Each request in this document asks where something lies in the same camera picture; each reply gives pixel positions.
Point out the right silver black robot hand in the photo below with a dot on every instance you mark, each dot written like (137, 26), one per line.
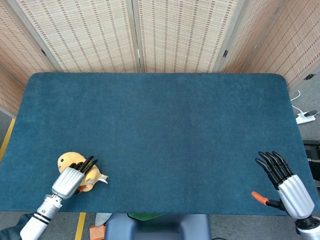
(295, 195)

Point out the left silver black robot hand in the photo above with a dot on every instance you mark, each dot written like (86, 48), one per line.
(67, 182)

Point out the yellow duck toy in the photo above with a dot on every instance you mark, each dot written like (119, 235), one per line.
(66, 160)

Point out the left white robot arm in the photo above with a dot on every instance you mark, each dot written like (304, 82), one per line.
(37, 221)

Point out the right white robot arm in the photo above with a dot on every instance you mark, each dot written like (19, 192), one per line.
(308, 228)

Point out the grey cloth piece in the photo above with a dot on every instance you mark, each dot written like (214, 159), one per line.
(102, 218)

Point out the orange block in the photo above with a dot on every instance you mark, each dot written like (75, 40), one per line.
(97, 233)

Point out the dark green cloth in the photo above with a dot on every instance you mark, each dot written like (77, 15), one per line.
(11, 228)

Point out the white power strip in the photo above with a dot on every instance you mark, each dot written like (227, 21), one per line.
(303, 118)

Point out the green sheet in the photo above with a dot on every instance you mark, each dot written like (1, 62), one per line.
(143, 216)

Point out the black plug adapter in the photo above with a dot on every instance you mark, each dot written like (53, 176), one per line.
(311, 113)

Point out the blue-grey robot torso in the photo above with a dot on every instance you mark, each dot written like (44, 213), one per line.
(157, 227)

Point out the blue table mat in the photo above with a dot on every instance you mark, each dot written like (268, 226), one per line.
(160, 125)

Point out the black screen hinge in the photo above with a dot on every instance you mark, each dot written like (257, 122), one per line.
(225, 53)
(43, 52)
(309, 76)

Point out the woven folding screen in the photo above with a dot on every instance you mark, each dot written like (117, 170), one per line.
(87, 37)

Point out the black equipment frame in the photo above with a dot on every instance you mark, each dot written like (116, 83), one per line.
(312, 150)

